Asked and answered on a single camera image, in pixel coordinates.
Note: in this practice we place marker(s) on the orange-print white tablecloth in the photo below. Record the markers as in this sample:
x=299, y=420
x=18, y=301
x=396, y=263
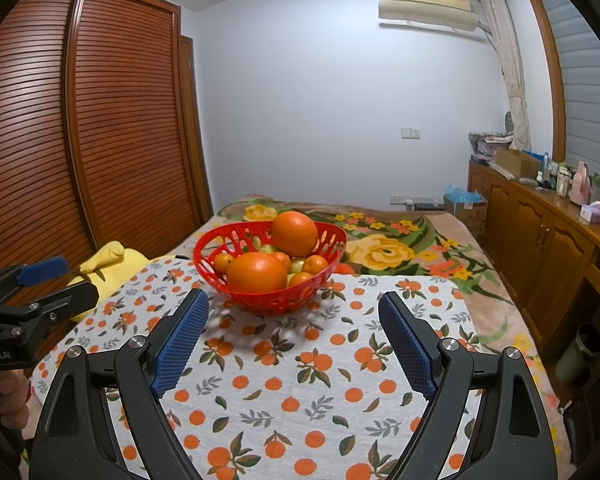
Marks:
x=290, y=360

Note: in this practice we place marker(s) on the red perforated plastic basket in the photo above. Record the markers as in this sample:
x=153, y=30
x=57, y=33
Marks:
x=275, y=307

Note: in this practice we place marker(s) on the person's left hand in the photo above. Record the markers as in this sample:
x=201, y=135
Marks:
x=12, y=400

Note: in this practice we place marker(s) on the cardboard box with blue bags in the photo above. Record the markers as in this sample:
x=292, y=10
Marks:
x=465, y=210

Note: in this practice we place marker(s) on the large orange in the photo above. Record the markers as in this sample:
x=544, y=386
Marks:
x=294, y=234
x=256, y=272

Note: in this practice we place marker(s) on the white wall switch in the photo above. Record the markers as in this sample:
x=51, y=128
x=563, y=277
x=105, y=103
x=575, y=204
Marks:
x=410, y=133

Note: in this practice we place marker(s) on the cream tied curtain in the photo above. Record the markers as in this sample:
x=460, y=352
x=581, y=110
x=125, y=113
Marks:
x=510, y=60

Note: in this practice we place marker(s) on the small green plant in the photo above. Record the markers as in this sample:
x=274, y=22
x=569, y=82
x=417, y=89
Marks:
x=598, y=185

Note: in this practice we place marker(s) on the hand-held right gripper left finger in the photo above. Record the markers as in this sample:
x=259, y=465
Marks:
x=180, y=341

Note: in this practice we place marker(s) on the wooden window frame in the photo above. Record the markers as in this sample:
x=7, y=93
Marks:
x=547, y=60

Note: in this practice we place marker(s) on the long wooden cabinet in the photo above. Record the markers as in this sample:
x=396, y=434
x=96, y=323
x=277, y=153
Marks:
x=530, y=230

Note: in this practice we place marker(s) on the open cardboard box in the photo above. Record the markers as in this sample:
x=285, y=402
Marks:
x=517, y=161

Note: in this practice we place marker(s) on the brown slatted wooden wardrobe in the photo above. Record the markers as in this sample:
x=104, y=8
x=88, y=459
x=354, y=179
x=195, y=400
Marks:
x=105, y=135

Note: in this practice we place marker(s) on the grey waste bin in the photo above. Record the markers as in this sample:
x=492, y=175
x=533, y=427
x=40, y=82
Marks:
x=580, y=355

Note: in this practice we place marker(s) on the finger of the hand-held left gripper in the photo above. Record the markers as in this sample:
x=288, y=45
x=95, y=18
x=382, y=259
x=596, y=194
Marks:
x=42, y=269
x=72, y=300

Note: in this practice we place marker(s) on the yellow-green guava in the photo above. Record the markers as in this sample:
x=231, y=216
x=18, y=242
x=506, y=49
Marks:
x=297, y=263

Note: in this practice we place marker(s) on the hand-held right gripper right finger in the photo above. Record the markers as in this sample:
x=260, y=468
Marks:
x=407, y=346

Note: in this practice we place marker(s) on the stack of papers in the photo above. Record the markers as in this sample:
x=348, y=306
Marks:
x=490, y=146

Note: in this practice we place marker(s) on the small tangerine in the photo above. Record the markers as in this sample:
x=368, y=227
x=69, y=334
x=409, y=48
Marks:
x=283, y=260
x=300, y=280
x=223, y=262
x=314, y=264

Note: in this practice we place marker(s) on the light green guava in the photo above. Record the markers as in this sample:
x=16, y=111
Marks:
x=266, y=249

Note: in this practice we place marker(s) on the yellow plush toy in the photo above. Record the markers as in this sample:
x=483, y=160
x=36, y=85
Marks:
x=112, y=260

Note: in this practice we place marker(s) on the pink tissue box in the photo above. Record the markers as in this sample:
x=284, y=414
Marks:
x=592, y=212

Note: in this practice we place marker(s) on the pink bottle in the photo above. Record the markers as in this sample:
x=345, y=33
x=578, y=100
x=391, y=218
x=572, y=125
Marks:
x=580, y=185

